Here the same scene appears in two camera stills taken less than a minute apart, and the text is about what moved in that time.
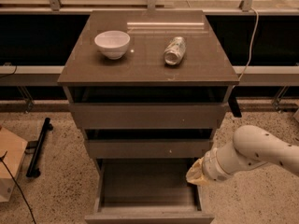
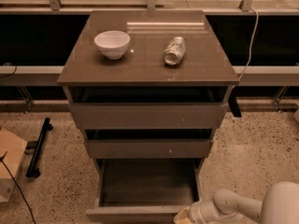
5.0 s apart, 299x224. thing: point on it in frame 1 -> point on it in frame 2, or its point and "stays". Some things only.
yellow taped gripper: x=212 y=168 -> x=199 y=211
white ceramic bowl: x=112 y=44 stays
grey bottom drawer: x=147 y=190 stays
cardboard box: x=12 y=150 stays
